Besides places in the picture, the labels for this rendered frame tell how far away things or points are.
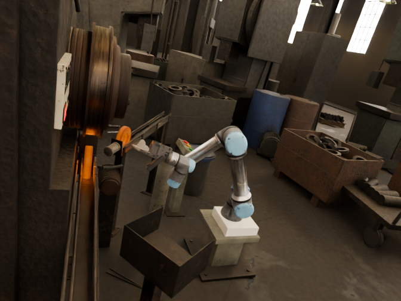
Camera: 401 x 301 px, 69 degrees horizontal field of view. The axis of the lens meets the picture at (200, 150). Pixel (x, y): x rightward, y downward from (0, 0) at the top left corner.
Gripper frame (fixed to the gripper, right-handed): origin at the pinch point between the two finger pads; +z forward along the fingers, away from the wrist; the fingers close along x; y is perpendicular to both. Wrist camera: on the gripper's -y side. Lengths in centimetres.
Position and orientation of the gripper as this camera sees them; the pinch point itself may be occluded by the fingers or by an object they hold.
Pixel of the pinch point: (133, 147)
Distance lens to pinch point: 156.7
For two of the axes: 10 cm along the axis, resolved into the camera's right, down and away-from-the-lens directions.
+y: 4.2, -9.1, -0.7
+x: 2.8, 2.1, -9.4
